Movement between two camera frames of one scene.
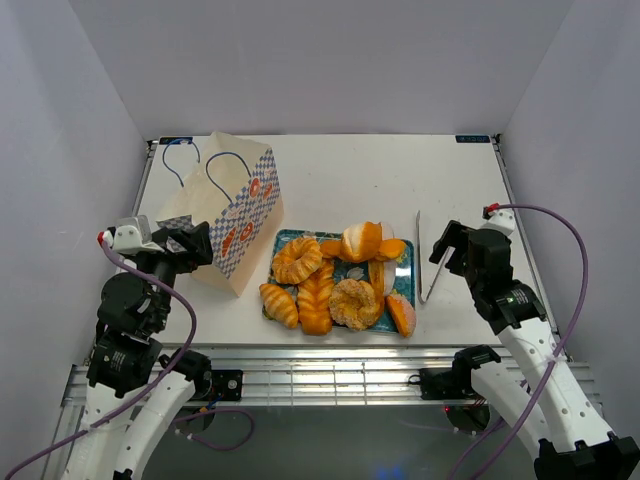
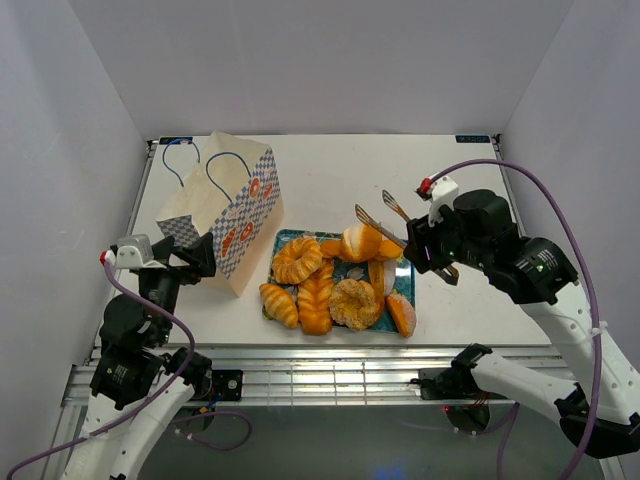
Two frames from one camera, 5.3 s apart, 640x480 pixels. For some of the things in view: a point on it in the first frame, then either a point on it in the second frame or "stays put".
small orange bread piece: [391, 249] stays put
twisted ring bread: [296, 259] stays put
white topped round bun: [361, 241] stays put
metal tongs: [419, 263] → [446, 273]
